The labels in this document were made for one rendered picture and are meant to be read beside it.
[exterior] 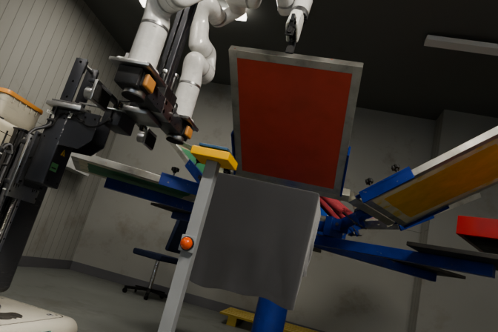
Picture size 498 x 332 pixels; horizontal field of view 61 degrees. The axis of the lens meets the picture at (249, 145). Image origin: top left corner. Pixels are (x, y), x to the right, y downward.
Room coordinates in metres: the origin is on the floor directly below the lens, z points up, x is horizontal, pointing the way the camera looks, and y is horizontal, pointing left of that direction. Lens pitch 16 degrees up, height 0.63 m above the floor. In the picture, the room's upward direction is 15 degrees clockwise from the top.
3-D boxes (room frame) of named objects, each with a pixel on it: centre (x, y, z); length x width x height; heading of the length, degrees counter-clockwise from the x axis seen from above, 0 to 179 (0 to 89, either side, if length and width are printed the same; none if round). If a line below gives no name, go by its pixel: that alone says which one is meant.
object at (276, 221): (1.62, -0.08, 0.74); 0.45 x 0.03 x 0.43; 76
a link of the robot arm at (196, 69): (1.73, 0.31, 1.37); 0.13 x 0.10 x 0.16; 157
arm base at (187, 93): (1.72, 0.33, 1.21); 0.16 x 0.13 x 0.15; 78
